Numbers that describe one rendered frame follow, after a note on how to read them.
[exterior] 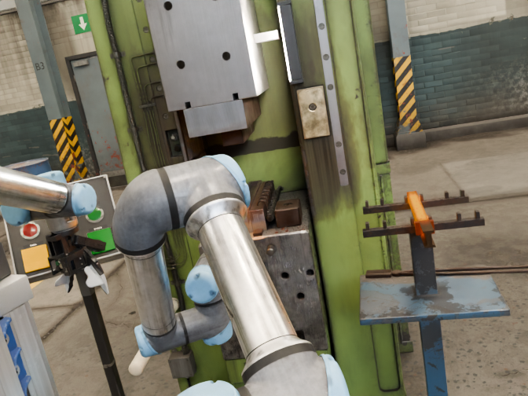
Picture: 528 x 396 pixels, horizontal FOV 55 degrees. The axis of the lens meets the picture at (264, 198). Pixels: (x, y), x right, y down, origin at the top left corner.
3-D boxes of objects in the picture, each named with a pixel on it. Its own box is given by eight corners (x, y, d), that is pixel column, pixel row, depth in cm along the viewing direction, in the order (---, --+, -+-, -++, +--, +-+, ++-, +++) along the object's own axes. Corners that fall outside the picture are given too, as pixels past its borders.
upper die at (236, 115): (247, 128, 165) (242, 99, 163) (188, 138, 168) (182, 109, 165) (261, 114, 205) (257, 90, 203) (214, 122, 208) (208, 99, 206)
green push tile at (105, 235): (115, 248, 164) (110, 226, 165) (91, 255, 161) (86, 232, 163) (116, 249, 165) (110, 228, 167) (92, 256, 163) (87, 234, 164)
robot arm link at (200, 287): (187, 309, 114) (179, 275, 112) (198, 289, 124) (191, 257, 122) (221, 306, 113) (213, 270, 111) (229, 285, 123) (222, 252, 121)
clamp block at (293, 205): (302, 225, 172) (298, 207, 170) (276, 229, 173) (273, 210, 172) (302, 214, 183) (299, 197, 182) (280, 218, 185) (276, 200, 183)
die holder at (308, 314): (328, 349, 177) (308, 229, 166) (223, 360, 182) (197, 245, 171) (325, 281, 231) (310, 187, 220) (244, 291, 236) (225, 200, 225)
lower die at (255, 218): (266, 229, 174) (262, 207, 172) (210, 237, 177) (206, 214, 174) (276, 197, 214) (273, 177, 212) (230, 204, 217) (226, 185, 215)
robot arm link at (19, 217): (30, 193, 115) (61, 181, 125) (-8, 198, 119) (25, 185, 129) (40, 226, 117) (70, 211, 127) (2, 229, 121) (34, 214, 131)
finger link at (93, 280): (95, 302, 134) (73, 276, 135) (111, 291, 139) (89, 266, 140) (100, 296, 132) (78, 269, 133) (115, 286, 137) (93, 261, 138)
